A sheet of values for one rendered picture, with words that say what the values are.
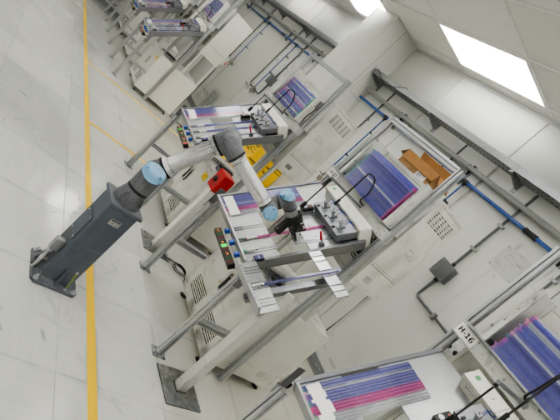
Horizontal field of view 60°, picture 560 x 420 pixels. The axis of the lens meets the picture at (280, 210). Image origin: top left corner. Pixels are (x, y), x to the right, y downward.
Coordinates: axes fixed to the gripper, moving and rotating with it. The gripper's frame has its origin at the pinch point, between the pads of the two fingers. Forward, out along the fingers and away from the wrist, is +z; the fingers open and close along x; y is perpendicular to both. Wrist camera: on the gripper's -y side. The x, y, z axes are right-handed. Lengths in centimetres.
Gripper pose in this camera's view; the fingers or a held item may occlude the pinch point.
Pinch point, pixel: (294, 242)
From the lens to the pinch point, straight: 271.3
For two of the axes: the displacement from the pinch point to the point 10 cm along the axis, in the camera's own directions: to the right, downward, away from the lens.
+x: -3.2, -5.5, 7.7
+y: 9.3, -3.4, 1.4
